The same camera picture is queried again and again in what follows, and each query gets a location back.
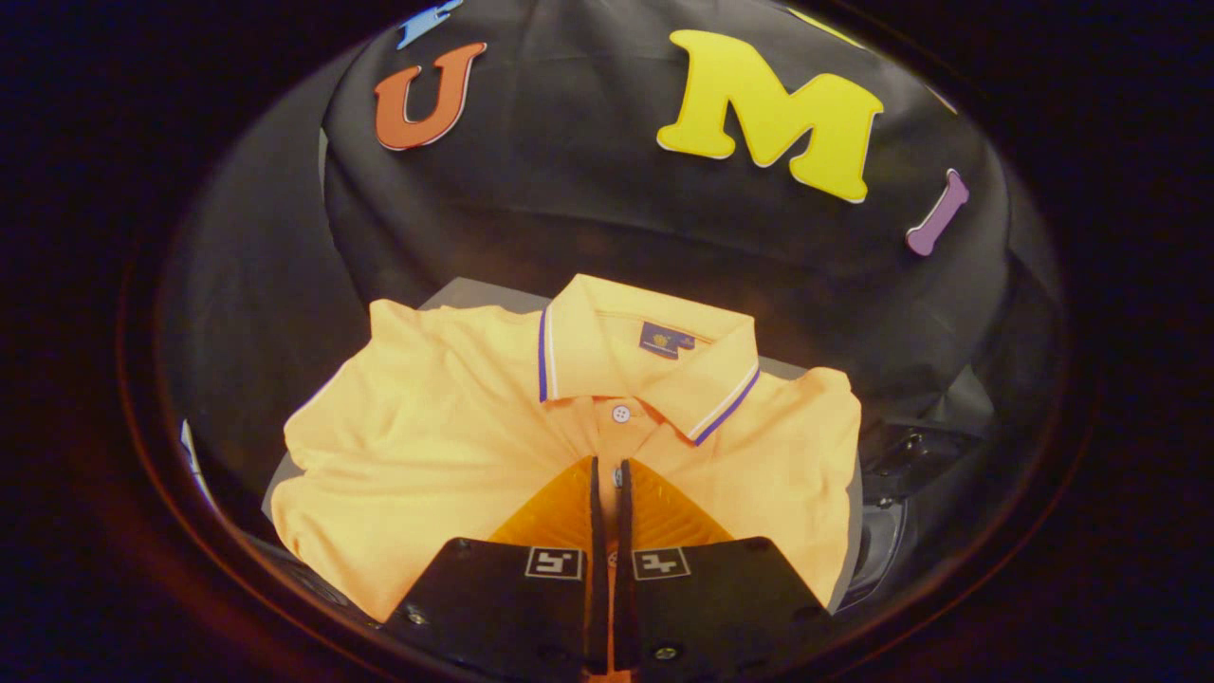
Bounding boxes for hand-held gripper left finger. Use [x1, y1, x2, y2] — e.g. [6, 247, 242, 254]
[384, 455, 608, 676]

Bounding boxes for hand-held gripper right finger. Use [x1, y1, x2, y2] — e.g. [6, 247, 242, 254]
[612, 459, 836, 679]

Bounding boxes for orange polo shirt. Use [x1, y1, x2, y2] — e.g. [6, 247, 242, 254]
[270, 273, 864, 676]

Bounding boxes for dark grey washing machine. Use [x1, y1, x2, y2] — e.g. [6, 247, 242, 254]
[839, 474, 911, 608]

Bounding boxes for grey cabinet with dark frame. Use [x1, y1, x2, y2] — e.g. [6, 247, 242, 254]
[261, 277, 864, 613]

